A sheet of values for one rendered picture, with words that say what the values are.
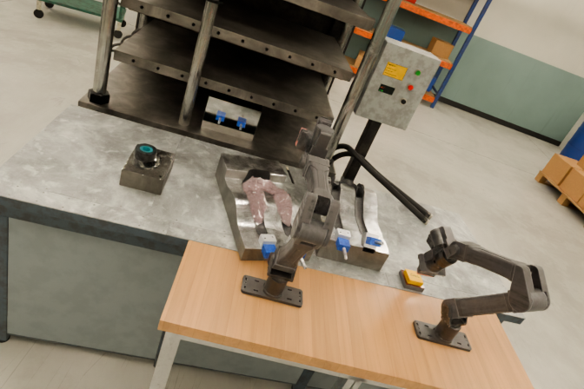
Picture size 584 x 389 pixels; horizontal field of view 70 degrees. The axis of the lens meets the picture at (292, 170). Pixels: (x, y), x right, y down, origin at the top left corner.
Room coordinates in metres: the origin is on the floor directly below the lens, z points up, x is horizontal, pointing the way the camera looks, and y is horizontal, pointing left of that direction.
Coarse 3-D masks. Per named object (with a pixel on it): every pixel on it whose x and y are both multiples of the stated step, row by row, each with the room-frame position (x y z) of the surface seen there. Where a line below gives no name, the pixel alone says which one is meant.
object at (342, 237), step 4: (340, 228) 1.30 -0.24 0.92; (336, 232) 1.28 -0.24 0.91; (340, 232) 1.28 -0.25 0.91; (344, 232) 1.29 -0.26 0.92; (348, 232) 1.30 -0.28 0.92; (336, 236) 1.27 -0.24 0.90; (340, 236) 1.26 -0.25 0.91; (344, 236) 1.27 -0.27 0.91; (348, 236) 1.27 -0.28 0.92; (336, 240) 1.26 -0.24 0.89; (340, 240) 1.25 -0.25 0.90; (344, 240) 1.26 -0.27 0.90; (348, 240) 1.27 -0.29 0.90; (336, 244) 1.24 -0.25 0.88; (340, 244) 1.22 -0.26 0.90; (344, 244) 1.23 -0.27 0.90; (348, 244) 1.24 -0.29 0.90; (336, 248) 1.23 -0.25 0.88; (340, 248) 1.22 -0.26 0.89; (344, 248) 1.22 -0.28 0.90; (348, 248) 1.23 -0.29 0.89; (344, 252) 1.20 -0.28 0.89; (344, 256) 1.18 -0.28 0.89
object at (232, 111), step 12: (216, 96) 1.93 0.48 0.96; (228, 96) 1.99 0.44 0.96; (216, 108) 1.91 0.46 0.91; (228, 108) 1.93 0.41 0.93; (240, 108) 1.94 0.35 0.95; (252, 108) 1.97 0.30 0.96; (204, 120) 1.91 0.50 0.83; (216, 120) 1.92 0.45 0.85; (228, 120) 1.93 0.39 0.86; (252, 120) 1.96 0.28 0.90; (228, 132) 1.93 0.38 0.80; (240, 132) 1.95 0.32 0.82; (252, 132) 1.96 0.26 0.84
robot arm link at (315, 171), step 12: (312, 156) 1.12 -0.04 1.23; (312, 168) 1.05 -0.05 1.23; (324, 168) 1.07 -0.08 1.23; (312, 180) 1.00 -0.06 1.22; (324, 180) 1.01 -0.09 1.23; (312, 192) 0.92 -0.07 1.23; (324, 192) 0.94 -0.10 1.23; (312, 204) 0.88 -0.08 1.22; (324, 204) 0.92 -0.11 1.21; (336, 204) 0.90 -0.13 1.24; (300, 216) 0.86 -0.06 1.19; (336, 216) 0.89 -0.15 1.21; (300, 228) 0.85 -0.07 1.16
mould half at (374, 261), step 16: (352, 192) 1.58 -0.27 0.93; (368, 192) 1.62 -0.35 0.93; (352, 208) 1.51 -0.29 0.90; (368, 208) 1.54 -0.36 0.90; (352, 224) 1.41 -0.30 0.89; (368, 224) 1.46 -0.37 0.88; (352, 240) 1.30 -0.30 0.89; (384, 240) 1.38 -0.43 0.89; (320, 256) 1.25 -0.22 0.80; (336, 256) 1.26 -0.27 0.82; (352, 256) 1.27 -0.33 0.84; (368, 256) 1.29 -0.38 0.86; (384, 256) 1.30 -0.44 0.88
